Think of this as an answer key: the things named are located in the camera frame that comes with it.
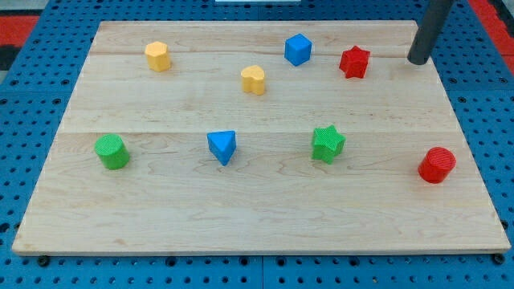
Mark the red star block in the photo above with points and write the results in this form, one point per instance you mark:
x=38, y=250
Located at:
x=354, y=62

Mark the yellow hexagon block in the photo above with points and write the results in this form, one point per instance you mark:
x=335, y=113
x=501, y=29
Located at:
x=157, y=55

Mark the green cylinder block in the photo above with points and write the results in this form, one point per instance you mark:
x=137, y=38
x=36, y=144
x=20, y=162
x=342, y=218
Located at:
x=111, y=151

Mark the blue cube block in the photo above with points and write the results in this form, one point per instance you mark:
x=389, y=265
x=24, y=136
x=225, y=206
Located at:
x=297, y=49

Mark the blue triangle block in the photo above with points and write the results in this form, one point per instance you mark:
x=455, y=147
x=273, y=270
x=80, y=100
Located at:
x=222, y=145

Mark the yellow heart block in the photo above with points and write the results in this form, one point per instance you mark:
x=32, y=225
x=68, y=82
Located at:
x=253, y=80

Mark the red cylinder block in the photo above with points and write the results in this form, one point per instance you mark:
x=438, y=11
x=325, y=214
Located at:
x=436, y=165

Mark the wooden board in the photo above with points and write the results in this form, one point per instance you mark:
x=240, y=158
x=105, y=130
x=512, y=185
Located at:
x=175, y=198

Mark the grey cylindrical robot arm rod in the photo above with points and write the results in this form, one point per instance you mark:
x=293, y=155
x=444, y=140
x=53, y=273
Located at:
x=427, y=34

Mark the green star block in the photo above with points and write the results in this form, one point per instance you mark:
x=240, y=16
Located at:
x=327, y=143

